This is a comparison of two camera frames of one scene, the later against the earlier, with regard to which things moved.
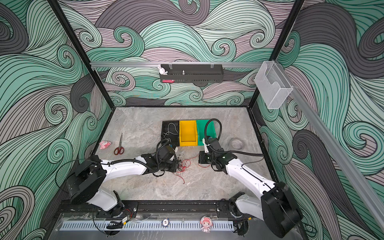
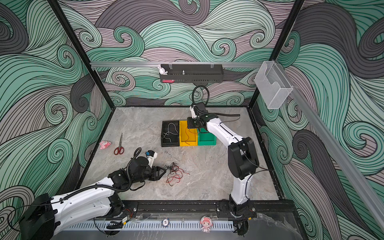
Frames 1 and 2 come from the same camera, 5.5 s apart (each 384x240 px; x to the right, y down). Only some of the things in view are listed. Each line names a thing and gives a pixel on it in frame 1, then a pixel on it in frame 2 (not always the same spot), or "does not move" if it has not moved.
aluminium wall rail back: [175, 63] does not move
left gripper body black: [171, 166] to [155, 175]
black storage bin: [170, 130] does not move
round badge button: [165, 222] does not move
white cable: [166, 133] does not move
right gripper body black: [205, 158] to [194, 123]
